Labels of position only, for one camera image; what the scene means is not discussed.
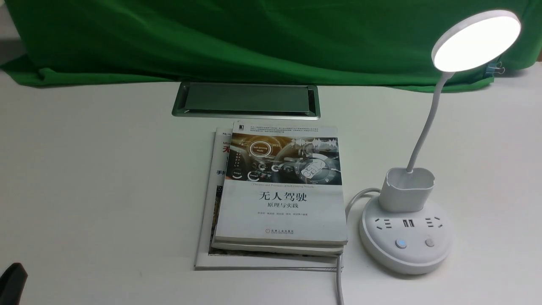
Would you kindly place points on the white desk lamp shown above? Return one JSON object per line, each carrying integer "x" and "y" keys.
{"x": 400, "y": 227}

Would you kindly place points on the white self-driving textbook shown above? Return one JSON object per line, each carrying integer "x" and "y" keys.
{"x": 283, "y": 191}

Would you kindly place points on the blue binder clip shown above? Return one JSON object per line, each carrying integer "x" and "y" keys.
{"x": 494, "y": 68}

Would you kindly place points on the silver desk cable hatch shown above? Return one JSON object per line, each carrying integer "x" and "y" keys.
{"x": 247, "y": 101}

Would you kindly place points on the thin white magazine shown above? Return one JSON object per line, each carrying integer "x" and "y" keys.
{"x": 209, "y": 258}

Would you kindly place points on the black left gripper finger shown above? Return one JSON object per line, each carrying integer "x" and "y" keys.
{"x": 12, "y": 284}

